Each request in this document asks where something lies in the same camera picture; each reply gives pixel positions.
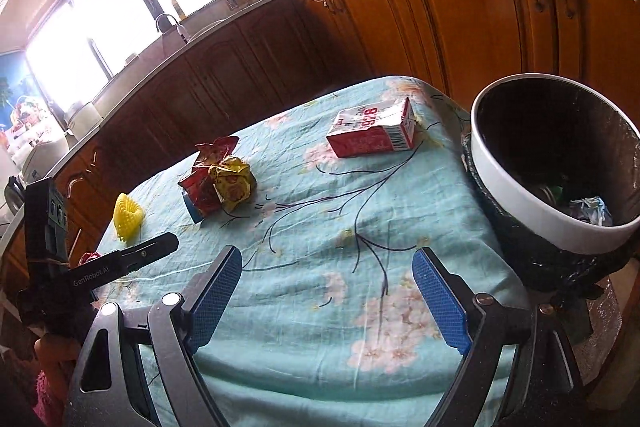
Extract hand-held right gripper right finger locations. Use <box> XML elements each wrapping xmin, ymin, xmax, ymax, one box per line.
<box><xmin>411</xmin><ymin>247</ymin><xmax>583</xmax><ymax>427</ymax></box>

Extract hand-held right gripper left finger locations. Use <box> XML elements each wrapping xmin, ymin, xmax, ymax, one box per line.
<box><xmin>62</xmin><ymin>245</ymin><xmax>243</xmax><ymax>427</ymax></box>

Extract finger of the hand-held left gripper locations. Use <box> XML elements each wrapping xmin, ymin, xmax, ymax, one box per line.
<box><xmin>107</xmin><ymin>232</ymin><xmax>180</xmax><ymax>273</ymax></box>

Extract white rimmed trash bin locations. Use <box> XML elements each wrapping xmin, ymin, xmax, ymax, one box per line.
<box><xmin>460</xmin><ymin>74</ymin><xmax>640</xmax><ymax>303</ymax></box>

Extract silver wrapper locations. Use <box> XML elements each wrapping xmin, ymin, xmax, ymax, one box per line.
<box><xmin>567</xmin><ymin>196</ymin><xmax>614</xmax><ymax>227</ymax></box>

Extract red white milk carton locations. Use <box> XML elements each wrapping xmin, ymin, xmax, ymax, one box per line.
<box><xmin>326</xmin><ymin>97</ymin><xmax>417</xmax><ymax>159</ymax></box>

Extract person's left forearm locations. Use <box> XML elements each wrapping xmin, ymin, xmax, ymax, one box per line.
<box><xmin>32</xmin><ymin>369</ymin><xmax>66</xmax><ymax>426</ymax></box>

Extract person's left hand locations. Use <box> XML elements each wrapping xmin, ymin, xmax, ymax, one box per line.
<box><xmin>34</xmin><ymin>334</ymin><xmax>76</xmax><ymax>376</ymax></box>

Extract yellow foam fruit net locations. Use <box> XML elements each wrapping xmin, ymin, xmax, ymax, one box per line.
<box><xmin>114</xmin><ymin>193</ymin><xmax>146</xmax><ymax>242</ymax></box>

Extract blue snack packet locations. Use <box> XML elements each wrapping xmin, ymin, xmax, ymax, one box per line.
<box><xmin>182</xmin><ymin>193</ymin><xmax>207</xmax><ymax>224</ymax></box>

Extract red snack packet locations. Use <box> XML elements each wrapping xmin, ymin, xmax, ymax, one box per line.
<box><xmin>178</xmin><ymin>136</ymin><xmax>241</xmax><ymax>219</ymax></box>

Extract white countertop appliance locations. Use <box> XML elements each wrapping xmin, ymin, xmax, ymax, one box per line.
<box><xmin>19</xmin><ymin>133</ymin><xmax>72</xmax><ymax>188</ymax></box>

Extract yellow red crumpled wrapper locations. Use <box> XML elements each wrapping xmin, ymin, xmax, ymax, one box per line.
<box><xmin>209</xmin><ymin>156</ymin><xmax>257</xmax><ymax>212</ymax></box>

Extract teal floral tablecloth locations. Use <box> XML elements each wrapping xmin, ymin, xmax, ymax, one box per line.
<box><xmin>92</xmin><ymin>76</ymin><xmax>532</xmax><ymax>427</ymax></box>

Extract white bucket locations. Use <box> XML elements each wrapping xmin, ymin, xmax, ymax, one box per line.
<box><xmin>66</xmin><ymin>101</ymin><xmax>104</xmax><ymax>138</ymax></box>

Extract grey shiny stand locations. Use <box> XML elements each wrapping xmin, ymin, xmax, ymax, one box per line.
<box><xmin>575</xmin><ymin>279</ymin><xmax>627</xmax><ymax>374</ymax></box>

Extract chrome faucet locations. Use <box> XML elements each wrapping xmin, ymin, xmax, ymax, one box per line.
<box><xmin>154</xmin><ymin>13</ymin><xmax>190</xmax><ymax>46</ymax></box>

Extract kitchen window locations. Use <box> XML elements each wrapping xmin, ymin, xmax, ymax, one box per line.
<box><xmin>24</xmin><ymin>0</ymin><xmax>282</xmax><ymax>110</ymax></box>

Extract wooden base cabinets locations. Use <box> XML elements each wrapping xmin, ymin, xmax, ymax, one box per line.
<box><xmin>0</xmin><ymin>0</ymin><xmax>640</xmax><ymax>293</ymax></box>

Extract blue wall picture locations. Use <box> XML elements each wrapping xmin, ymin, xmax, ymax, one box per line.
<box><xmin>0</xmin><ymin>51</ymin><xmax>37</xmax><ymax>130</ymax></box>

